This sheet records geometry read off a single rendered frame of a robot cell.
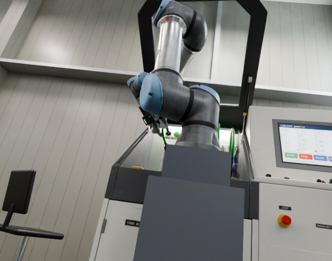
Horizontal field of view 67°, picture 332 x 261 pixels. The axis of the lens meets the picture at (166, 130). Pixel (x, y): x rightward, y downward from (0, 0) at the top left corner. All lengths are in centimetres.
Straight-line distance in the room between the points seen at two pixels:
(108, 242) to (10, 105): 386
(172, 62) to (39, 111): 381
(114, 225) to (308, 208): 84
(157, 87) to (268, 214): 73
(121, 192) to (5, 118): 370
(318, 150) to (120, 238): 116
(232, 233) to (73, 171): 339
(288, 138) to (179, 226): 114
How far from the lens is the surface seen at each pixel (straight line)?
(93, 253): 126
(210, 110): 79
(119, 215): 123
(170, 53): 88
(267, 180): 122
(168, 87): 75
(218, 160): 69
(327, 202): 127
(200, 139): 73
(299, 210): 123
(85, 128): 407
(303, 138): 167
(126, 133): 386
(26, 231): 267
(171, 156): 68
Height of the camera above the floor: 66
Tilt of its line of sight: 23 degrees up
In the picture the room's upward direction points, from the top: 9 degrees clockwise
